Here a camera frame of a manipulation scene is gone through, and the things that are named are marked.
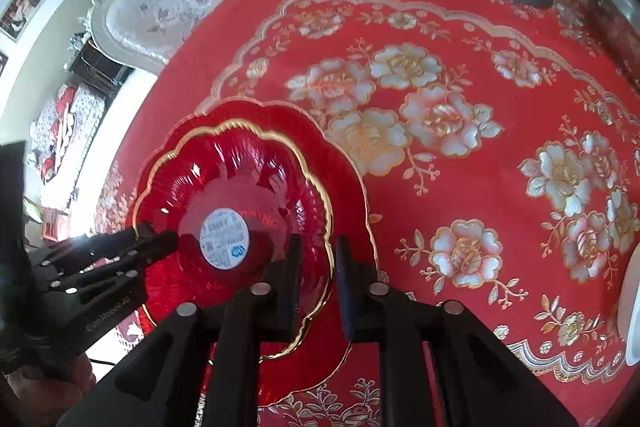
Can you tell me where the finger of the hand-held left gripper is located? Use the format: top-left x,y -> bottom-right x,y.
30,222 -> 157,277
49,229 -> 182,304

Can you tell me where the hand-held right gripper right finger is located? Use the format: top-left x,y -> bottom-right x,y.
335,236 -> 581,427

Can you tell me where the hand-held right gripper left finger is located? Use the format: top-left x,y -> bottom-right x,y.
57,234 -> 304,427

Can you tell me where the large red glass plate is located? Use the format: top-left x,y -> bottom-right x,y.
125,99 -> 379,408

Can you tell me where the red glass bowl gold rim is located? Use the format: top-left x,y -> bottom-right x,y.
131,119 -> 335,355

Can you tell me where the person's left forearm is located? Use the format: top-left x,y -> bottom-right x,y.
0,354 -> 97,414

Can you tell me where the red patterned blanket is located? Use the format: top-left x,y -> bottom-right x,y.
27,84 -> 108,208

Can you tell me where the red floral tablecloth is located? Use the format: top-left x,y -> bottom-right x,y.
92,0 -> 640,427

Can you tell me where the dark wooden cabinet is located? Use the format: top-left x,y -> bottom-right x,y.
66,39 -> 134,96

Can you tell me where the white plate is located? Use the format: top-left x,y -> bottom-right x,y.
617,241 -> 640,369

